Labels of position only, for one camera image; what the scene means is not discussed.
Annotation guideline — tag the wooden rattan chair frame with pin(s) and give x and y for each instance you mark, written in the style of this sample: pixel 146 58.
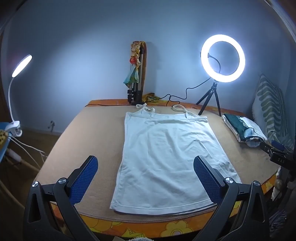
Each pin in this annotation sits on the wooden rattan chair frame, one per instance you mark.
pixel 25 163

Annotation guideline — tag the dark striped clothing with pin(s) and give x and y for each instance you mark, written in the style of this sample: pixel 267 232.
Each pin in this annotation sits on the dark striped clothing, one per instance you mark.
pixel 277 220

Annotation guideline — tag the crumpled yellow green cloth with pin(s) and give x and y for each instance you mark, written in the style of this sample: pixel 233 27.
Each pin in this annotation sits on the crumpled yellow green cloth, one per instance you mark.
pixel 149 96

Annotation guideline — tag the black mini tripod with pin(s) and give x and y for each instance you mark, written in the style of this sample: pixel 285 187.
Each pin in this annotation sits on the black mini tripod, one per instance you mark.
pixel 214 87

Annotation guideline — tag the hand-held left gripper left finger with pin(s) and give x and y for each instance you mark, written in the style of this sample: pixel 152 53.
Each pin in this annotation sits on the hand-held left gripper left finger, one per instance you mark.
pixel 84 176

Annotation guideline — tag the folded grey tripod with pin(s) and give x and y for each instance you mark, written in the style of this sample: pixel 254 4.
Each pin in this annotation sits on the folded grey tripod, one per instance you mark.
pixel 138 81

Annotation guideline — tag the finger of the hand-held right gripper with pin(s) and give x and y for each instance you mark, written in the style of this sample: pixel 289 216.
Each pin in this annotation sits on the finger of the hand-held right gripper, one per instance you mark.
pixel 264 146
pixel 277 144

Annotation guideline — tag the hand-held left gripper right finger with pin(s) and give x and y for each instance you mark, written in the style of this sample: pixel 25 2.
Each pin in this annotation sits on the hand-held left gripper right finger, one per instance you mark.
pixel 205 178

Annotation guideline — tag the orange floral cloth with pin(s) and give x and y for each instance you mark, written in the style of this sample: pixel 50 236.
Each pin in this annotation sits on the orange floral cloth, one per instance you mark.
pixel 175 228

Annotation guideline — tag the folded white garment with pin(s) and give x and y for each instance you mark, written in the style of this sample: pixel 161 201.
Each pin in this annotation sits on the folded white garment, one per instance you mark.
pixel 253 126

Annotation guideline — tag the white clip desk lamp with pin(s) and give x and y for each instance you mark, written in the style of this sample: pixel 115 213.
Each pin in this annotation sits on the white clip desk lamp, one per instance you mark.
pixel 23 64

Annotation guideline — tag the white camisole top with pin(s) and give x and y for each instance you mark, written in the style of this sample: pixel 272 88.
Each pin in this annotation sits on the white camisole top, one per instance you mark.
pixel 166 150

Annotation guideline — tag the blue chair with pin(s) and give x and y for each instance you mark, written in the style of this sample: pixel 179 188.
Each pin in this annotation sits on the blue chair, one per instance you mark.
pixel 3 150

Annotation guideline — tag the folded dark green printed garment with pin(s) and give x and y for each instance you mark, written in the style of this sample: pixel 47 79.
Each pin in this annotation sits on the folded dark green printed garment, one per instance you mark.
pixel 235 122

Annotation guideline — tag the green striped pillow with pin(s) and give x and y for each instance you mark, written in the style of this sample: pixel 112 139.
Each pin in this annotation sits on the green striped pillow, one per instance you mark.
pixel 268 104

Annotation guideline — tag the yellow patterned bag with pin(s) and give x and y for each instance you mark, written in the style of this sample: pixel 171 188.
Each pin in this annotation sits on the yellow patterned bag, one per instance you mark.
pixel 2 136

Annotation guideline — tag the folded tripod with cloth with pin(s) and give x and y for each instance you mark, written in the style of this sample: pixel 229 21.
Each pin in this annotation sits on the folded tripod with cloth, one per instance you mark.
pixel 135 49

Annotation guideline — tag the wall socket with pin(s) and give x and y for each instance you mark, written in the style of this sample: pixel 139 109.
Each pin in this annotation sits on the wall socket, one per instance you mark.
pixel 52 124

